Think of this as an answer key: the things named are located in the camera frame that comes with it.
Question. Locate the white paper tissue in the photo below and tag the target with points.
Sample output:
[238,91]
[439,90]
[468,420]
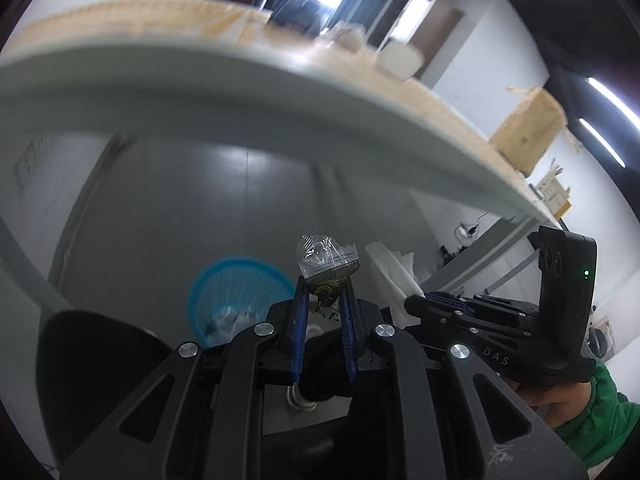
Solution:
[395,270]

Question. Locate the white table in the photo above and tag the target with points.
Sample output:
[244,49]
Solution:
[200,90]

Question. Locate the flat cardboard pieces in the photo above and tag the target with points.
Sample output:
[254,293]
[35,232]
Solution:
[552,190]

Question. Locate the clear dark snack wrapper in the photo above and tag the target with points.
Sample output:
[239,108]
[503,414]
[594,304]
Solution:
[325,260]

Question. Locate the person's right hand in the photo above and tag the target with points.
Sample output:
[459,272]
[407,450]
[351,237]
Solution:
[565,402]

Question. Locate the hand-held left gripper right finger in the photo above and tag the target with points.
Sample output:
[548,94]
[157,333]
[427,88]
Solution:
[347,335]

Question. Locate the blue mesh basket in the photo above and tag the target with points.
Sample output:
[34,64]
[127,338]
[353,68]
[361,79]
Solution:
[220,285]

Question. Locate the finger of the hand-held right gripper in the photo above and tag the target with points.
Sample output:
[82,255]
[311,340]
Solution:
[450,298]
[440,315]

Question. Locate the grey desk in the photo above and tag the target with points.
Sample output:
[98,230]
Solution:
[490,245]

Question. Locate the blue snack wrapper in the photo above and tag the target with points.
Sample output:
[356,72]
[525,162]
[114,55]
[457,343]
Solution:
[297,10]

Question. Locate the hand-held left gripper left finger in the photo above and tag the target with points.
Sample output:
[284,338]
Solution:
[299,330]

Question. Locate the black object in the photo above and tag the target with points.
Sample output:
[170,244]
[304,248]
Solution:
[449,254]

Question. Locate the cardboard box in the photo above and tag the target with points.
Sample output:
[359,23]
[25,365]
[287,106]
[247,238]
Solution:
[530,130]

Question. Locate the white paper box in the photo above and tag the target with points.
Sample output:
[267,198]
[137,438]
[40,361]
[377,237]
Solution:
[400,60]

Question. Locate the clear plastic bag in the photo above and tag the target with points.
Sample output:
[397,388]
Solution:
[232,325]

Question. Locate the ceiling light strip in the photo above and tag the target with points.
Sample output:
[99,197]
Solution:
[612,100]
[600,142]

